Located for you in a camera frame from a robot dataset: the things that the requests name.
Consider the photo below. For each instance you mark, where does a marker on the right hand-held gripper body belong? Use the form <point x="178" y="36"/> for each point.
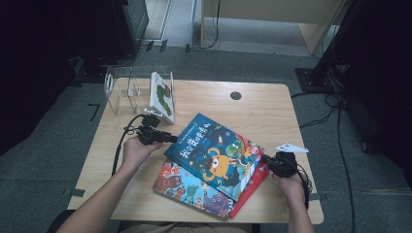
<point x="285" y="165"/>

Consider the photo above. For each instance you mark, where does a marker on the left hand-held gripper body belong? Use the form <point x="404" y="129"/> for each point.
<point x="149" y="132"/>

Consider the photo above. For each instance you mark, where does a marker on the red picture book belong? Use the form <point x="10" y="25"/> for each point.
<point x="251" y="191"/>

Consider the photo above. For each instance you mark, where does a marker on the white caterpillar picture book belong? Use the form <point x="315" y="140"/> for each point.
<point x="162" y="97"/>

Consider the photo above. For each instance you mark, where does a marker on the dark blue monster picture book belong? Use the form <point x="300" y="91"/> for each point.
<point x="210" y="152"/>

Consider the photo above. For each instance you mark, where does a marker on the clear acrylic book rack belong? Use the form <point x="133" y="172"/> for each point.
<point x="121" y="93"/>

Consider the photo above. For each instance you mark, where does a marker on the light blue monster picture book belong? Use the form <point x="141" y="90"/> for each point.
<point x="188" y="191"/>

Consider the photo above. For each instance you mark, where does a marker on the person's right hand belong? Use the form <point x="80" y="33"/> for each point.
<point x="291" y="189"/>

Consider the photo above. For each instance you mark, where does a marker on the person's left hand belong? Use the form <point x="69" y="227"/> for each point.
<point x="136" y="155"/>

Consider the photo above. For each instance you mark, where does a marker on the grey tape strip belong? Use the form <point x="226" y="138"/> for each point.
<point x="76" y="193"/>
<point x="313" y="196"/>

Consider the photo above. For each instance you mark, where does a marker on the black angled floor tape mark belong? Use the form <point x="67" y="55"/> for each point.
<point x="96" y="112"/>

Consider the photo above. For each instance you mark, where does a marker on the round dark table grommet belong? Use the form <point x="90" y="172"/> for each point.
<point x="235" y="95"/>

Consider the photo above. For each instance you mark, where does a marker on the black floor tape strip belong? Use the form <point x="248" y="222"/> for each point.
<point x="150" y="46"/>
<point x="188" y="48"/>
<point x="163" y="46"/>

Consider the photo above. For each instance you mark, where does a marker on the black metal stand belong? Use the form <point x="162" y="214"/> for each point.
<point x="307" y="79"/>

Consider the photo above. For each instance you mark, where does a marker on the person's beige trousers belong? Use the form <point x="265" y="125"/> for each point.
<point x="181" y="229"/>

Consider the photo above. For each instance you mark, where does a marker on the black computer tower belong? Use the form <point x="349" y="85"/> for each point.
<point x="136" y="19"/>

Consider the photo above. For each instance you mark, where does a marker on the black chair armrest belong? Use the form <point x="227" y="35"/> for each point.
<point x="53" y="226"/>

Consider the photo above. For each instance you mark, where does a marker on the dark curtain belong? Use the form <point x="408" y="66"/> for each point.
<point x="388" y="64"/>
<point x="39" y="16"/>

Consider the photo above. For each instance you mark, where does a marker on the light wooden cabinet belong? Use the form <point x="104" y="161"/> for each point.
<point x="275" y="8"/>

